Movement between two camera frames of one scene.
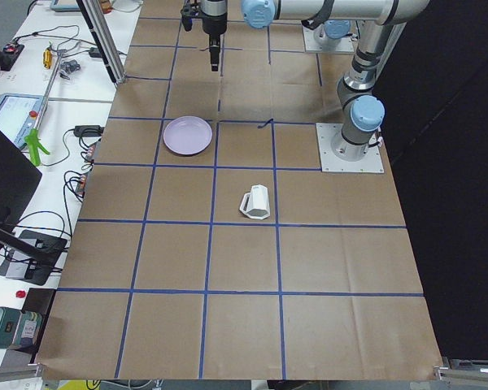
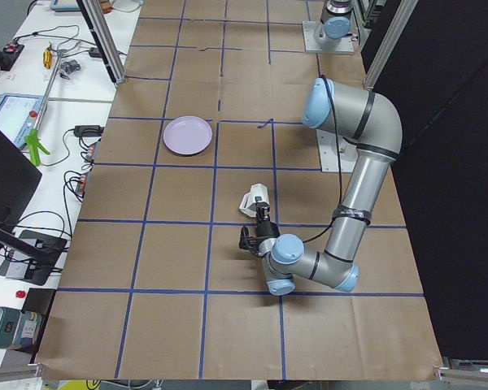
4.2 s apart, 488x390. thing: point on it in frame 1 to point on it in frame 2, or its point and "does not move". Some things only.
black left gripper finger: [214, 45] to [264, 229]
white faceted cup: [255, 204] does not move
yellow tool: [47, 58] does not move
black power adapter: [88, 130] does not move
